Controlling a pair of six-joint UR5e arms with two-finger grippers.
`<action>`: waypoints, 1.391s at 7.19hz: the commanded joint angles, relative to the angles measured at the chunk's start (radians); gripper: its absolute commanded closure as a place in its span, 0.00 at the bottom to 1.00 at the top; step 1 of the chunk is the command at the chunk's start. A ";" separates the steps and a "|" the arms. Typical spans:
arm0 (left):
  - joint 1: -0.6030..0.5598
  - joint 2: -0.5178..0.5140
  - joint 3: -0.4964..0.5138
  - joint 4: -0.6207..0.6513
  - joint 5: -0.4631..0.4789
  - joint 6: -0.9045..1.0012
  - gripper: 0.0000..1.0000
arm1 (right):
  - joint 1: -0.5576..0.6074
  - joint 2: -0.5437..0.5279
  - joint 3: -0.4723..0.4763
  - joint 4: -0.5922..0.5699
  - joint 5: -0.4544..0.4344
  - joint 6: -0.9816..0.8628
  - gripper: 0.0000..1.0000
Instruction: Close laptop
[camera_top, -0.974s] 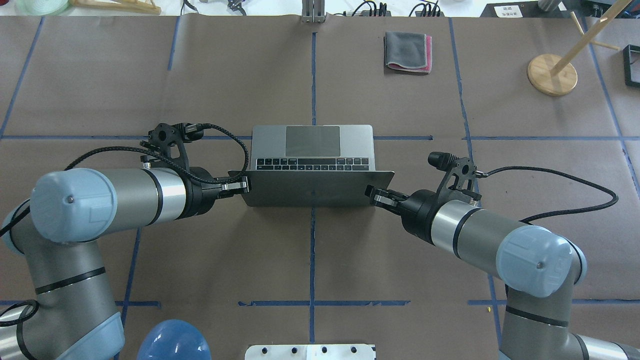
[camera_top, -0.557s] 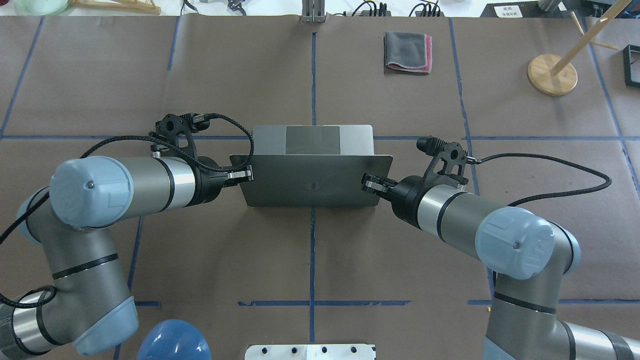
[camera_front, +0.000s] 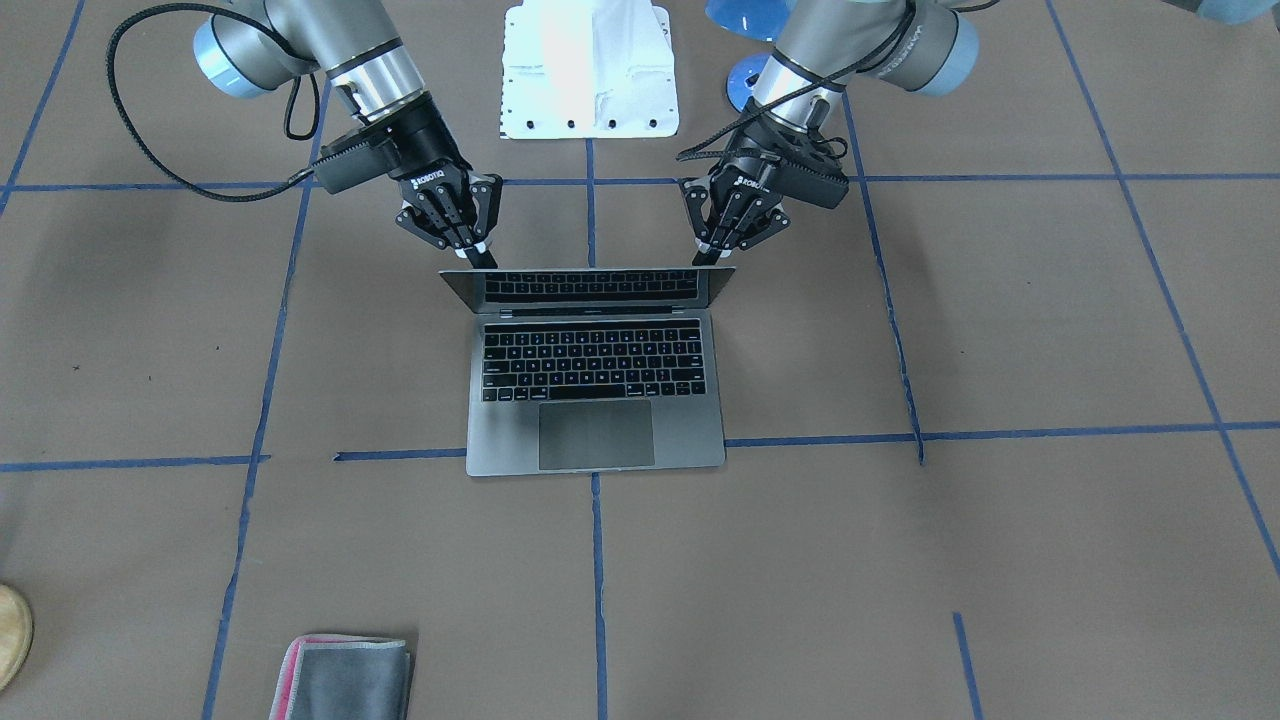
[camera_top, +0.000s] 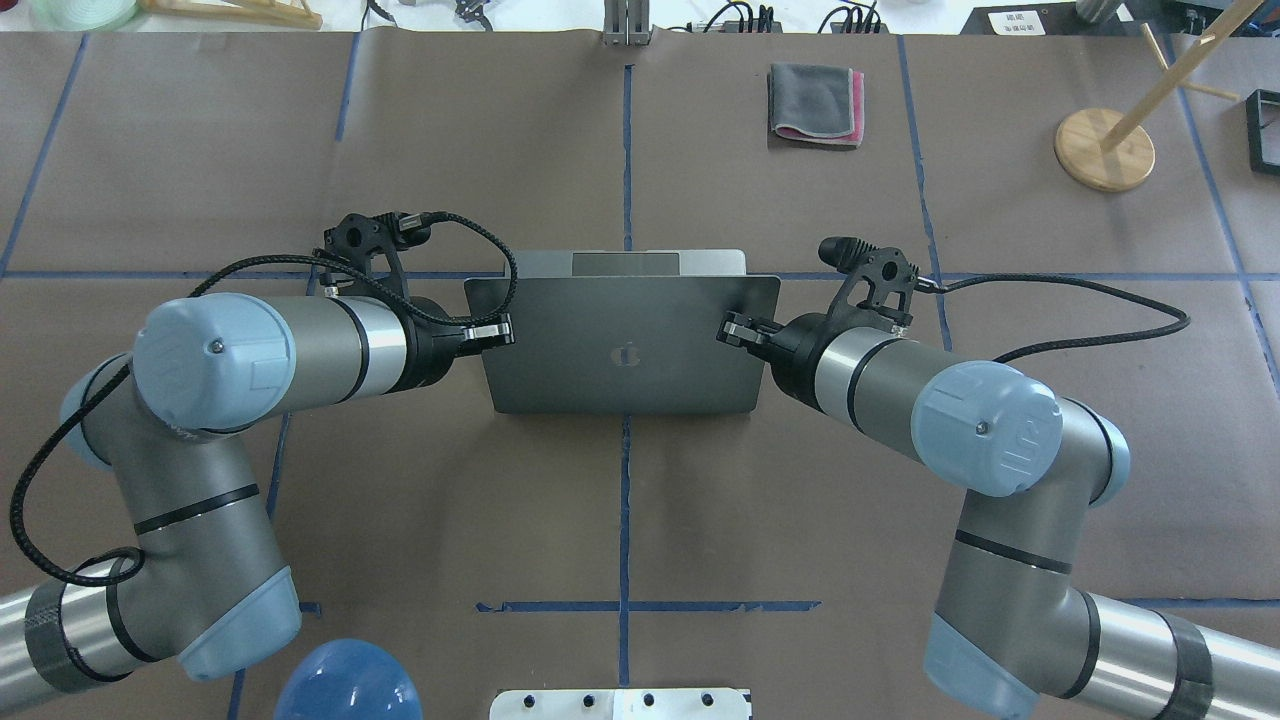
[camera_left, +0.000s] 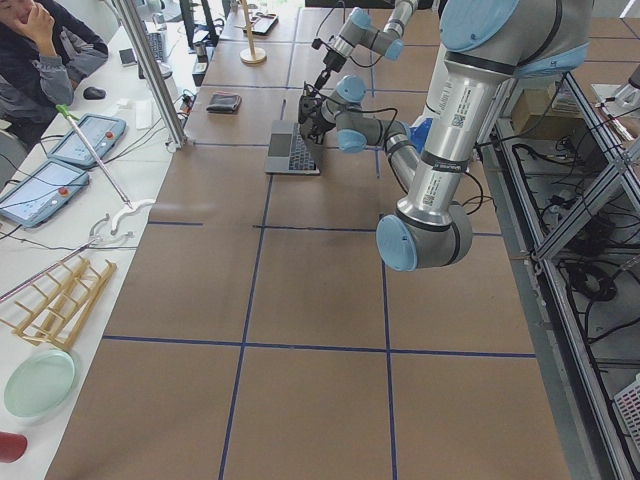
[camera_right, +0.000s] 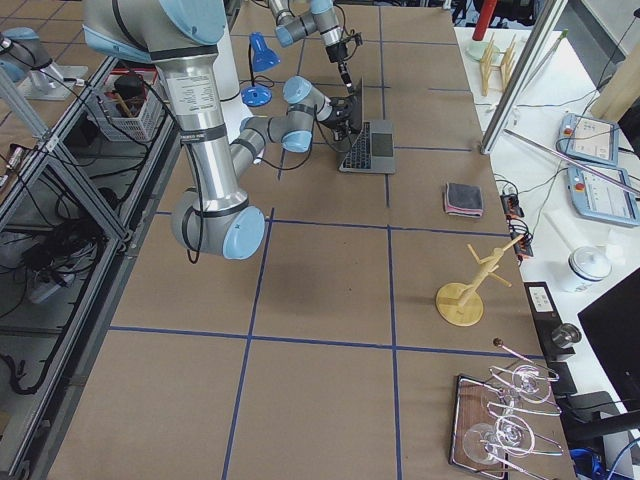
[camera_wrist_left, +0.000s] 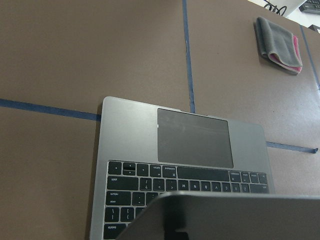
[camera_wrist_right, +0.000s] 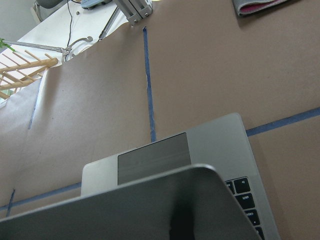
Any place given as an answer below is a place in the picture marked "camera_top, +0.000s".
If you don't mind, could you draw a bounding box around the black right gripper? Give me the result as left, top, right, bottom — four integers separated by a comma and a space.
716, 313, 831, 396

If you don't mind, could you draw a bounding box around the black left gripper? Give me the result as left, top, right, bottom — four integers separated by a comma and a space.
404, 314, 516, 389

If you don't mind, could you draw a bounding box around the grey laptop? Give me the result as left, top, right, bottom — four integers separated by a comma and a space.
483, 249, 781, 415

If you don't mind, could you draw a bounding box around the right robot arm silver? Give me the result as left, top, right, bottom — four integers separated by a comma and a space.
717, 311, 1279, 719

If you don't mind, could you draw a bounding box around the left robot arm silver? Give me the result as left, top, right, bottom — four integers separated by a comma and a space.
3, 293, 515, 715

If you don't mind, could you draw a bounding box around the grey pink folded cloth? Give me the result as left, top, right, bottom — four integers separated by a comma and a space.
768, 63, 867, 149

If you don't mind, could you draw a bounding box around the blue desk lamp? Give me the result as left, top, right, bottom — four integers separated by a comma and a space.
271, 638, 424, 719

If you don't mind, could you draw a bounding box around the wooden dish rack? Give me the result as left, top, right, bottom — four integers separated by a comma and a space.
137, 1, 323, 31

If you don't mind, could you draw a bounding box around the wooden mug tree stand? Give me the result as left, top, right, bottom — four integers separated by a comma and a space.
1053, 1, 1265, 193

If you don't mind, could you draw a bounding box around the green glass plate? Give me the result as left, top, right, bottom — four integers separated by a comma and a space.
29, 1, 140, 33

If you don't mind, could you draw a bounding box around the wine glass rack tray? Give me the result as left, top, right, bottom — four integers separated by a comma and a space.
1244, 88, 1279, 177

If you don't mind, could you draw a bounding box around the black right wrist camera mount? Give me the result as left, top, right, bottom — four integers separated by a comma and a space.
818, 236, 920, 334

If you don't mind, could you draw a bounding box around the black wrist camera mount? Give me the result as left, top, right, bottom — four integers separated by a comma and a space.
314, 211, 431, 297
818, 236, 920, 334

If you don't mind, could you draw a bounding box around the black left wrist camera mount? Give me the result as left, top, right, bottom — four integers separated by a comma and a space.
314, 211, 431, 297

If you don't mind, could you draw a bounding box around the black right camera cable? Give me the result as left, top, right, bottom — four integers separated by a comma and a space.
915, 275, 1193, 366

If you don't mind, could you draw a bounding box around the black camera cable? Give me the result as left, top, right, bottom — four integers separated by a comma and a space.
8, 210, 518, 589
915, 275, 1193, 366

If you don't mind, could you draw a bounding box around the aluminium frame post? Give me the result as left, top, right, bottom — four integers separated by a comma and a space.
602, 0, 653, 47

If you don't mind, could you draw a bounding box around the black left camera cable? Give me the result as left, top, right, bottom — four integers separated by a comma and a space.
8, 210, 518, 589

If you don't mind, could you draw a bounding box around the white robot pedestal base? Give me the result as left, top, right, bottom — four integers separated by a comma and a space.
489, 687, 755, 719

